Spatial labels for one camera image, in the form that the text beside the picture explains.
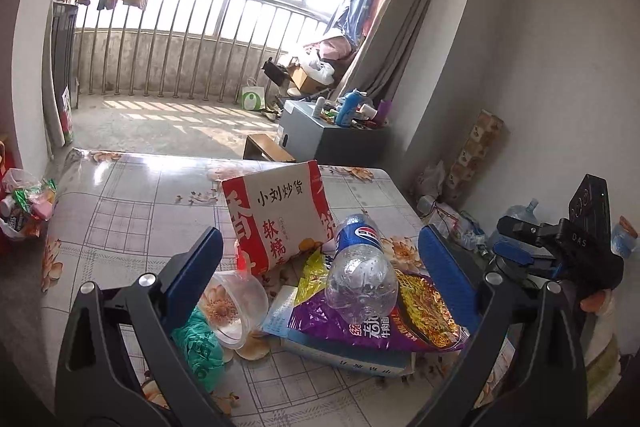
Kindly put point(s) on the purple cup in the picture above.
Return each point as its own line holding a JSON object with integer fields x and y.
{"x": 382, "y": 112}

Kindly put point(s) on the blue detergent bottle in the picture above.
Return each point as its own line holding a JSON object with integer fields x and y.
{"x": 349, "y": 108}

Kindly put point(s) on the clear plastic round container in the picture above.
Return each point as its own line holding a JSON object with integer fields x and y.
{"x": 234, "y": 304}

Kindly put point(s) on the blue white book box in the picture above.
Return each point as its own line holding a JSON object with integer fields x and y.
{"x": 361, "y": 360}

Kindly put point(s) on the water jug on dispenser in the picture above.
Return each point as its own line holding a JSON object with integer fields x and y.
{"x": 624, "y": 238}

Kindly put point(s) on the green plastic bag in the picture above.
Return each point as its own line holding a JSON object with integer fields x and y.
{"x": 199, "y": 346}

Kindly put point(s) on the patterned tall cardboard box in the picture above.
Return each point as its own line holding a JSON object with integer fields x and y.
{"x": 483, "y": 135}

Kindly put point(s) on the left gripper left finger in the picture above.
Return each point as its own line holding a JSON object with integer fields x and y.
{"x": 95, "y": 383}

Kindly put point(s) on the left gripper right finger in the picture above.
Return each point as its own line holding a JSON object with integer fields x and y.
{"x": 545, "y": 383}

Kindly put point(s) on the right hand in white glove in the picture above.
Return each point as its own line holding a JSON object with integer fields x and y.
{"x": 598, "y": 303}

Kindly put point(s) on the purple noodle snack bag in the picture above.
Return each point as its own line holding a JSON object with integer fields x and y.
{"x": 405, "y": 313}

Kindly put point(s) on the red white paper snack bag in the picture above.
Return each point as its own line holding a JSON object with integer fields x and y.
{"x": 277, "y": 214}

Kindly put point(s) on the metal balcony railing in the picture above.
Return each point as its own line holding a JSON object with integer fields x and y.
{"x": 205, "y": 50}

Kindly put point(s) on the grey curtain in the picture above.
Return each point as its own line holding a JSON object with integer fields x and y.
{"x": 383, "y": 57}

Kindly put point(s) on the white plastic bag on floor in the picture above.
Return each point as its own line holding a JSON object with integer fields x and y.
{"x": 430, "y": 181}

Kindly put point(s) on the dark grey cabinet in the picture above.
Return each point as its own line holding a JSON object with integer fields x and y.
{"x": 305, "y": 137}

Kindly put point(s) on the clear plastic bottle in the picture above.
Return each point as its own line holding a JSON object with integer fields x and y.
{"x": 362, "y": 282}

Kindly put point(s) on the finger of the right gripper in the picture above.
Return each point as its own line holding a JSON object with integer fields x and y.
{"x": 512, "y": 253}
{"x": 520, "y": 226}

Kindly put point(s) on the pile of packets on floor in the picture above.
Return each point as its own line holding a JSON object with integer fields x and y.
{"x": 453, "y": 225}

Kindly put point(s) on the empty blue water jug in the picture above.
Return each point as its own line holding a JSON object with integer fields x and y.
{"x": 522, "y": 213}

